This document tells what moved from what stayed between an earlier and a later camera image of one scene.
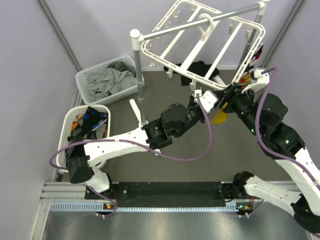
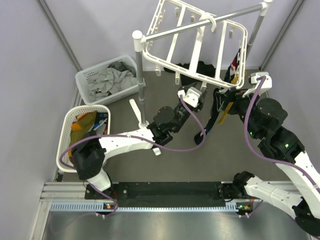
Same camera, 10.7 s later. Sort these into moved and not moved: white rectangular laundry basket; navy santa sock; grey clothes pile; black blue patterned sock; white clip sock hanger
Moved: navy santa sock; white clip sock hanger; black blue patterned sock
Not moved: white rectangular laundry basket; grey clothes pile
